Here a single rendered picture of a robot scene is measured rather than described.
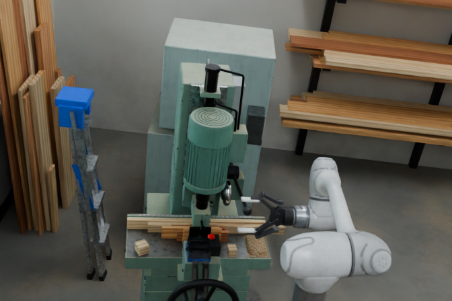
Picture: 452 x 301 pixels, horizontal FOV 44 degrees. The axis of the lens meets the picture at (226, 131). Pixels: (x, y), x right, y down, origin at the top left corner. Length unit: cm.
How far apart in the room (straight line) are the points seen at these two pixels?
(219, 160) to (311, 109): 216
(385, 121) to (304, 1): 109
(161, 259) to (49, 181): 144
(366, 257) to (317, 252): 14
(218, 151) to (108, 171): 233
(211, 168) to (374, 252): 77
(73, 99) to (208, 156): 99
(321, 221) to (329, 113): 208
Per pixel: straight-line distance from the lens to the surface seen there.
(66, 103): 291
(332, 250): 169
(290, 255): 169
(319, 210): 226
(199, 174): 220
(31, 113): 341
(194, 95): 229
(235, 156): 247
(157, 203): 278
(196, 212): 236
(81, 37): 464
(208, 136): 210
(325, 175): 221
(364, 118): 433
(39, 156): 355
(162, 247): 239
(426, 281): 399
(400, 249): 416
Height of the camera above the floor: 250
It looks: 30 degrees down
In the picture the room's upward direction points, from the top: 8 degrees clockwise
